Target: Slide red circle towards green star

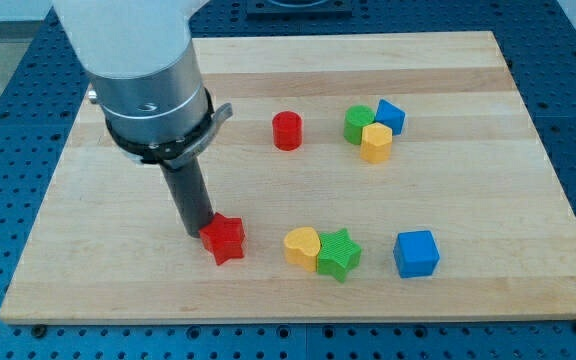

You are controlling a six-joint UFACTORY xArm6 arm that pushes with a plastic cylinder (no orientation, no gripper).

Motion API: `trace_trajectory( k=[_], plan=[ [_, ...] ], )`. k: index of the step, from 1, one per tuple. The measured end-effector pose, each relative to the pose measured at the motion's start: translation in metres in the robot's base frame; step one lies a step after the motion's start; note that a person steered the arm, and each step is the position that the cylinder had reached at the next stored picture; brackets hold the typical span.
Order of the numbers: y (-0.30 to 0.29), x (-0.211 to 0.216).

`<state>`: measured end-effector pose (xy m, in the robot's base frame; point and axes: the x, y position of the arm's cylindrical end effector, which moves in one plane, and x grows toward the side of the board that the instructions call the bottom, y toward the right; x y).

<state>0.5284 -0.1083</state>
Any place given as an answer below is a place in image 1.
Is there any yellow heart block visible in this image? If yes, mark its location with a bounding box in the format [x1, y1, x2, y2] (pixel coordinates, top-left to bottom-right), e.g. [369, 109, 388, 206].
[283, 227, 321, 272]

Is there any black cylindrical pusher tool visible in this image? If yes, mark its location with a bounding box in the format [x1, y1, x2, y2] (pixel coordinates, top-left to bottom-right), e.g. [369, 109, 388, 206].
[160, 159, 214, 238]

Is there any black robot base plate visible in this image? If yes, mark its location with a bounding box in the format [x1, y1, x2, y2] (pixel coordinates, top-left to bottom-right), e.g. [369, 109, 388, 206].
[245, 0, 352, 19]

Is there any blue triangle block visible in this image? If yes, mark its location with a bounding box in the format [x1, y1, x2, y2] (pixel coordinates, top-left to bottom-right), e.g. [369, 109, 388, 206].
[375, 99, 406, 136]

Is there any red cylinder block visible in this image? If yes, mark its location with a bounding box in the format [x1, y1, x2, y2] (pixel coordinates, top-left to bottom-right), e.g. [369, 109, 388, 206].
[272, 111, 303, 151]

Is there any wooden board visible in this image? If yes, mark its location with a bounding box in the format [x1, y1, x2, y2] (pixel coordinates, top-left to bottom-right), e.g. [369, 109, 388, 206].
[0, 31, 576, 325]

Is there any blue cube block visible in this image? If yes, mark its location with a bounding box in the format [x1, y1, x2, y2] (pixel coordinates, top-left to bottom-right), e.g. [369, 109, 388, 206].
[393, 230, 440, 278]

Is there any yellow hexagon block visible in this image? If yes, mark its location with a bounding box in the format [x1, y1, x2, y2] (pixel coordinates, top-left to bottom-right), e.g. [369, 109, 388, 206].
[360, 122, 393, 164]

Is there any green star block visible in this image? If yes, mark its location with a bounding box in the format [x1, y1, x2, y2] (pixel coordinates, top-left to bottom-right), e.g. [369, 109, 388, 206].
[317, 228, 362, 283]

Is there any green cylinder block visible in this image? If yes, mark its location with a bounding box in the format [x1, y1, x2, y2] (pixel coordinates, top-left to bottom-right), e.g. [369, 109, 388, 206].
[343, 105, 375, 145]

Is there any red star block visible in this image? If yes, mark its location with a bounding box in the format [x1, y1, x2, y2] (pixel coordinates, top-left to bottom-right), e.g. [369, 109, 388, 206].
[199, 213, 246, 265]

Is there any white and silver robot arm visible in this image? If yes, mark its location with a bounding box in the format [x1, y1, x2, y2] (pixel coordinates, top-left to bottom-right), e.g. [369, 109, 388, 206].
[52, 0, 233, 237]

